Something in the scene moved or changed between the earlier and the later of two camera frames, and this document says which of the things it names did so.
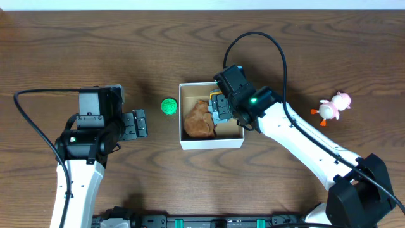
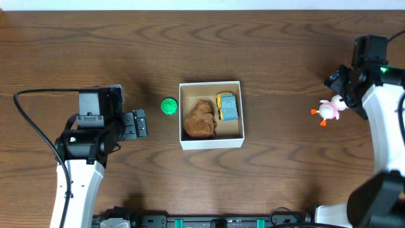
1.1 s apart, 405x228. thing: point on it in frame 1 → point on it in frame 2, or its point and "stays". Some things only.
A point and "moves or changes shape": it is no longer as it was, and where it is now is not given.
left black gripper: (128, 125) stays
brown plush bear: (199, 122) stays
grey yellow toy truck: (218, 107) moves or changes shape
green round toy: (169, 106) stays
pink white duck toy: (329, 110) stays
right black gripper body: (221, 103) → (342, 78)
